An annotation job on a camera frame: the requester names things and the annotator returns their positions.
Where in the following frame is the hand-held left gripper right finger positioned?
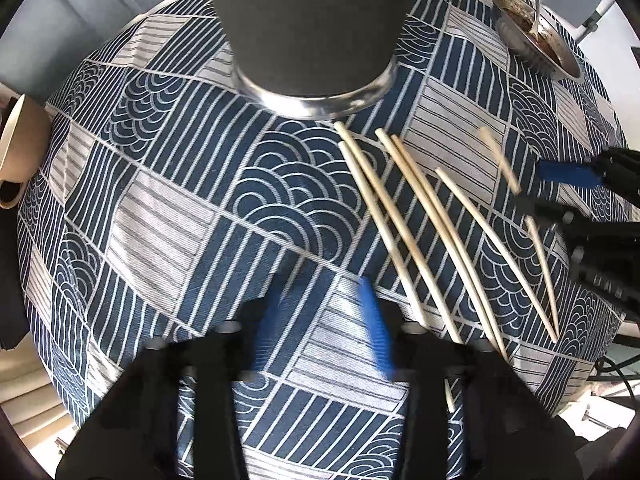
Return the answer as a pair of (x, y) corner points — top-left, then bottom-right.
(357, 275), (583, 480)

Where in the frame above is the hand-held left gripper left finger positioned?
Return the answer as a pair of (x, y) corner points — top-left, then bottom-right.
(55, 272), (297, 480)

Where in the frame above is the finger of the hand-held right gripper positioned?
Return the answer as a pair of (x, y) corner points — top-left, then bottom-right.
(515, 196), (640, 242)
(537, 147), (640, 196)

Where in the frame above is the thin wooden chopstick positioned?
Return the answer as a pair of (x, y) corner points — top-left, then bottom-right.
(477, 126), (561, 340)

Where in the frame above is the bunch of wooden chopsticks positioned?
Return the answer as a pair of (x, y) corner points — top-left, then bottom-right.
(334, 121), (560, 413)

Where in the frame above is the black cylindrical utensil holder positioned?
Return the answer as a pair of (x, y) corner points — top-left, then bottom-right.
(197, 0), (426, 121)

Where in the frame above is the metal bowl with dark sauce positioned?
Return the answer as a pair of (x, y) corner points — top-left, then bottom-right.
(486, 0), (585, 81)

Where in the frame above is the blue patterned tablecloth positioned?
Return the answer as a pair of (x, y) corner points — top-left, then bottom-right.
(17, 0), (628, 480)

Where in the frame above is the grey backdrop clamp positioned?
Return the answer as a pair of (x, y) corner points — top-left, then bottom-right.
(582, 7), (608, 36)

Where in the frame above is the beige curtain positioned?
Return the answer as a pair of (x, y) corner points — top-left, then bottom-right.
(0, 350), (76, 461)

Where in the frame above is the large beige mug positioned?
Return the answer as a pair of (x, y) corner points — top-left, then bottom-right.
(0, 94), (51, 210)

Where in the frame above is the black cable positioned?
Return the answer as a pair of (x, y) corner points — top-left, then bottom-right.
(592, 330), (640, 411)

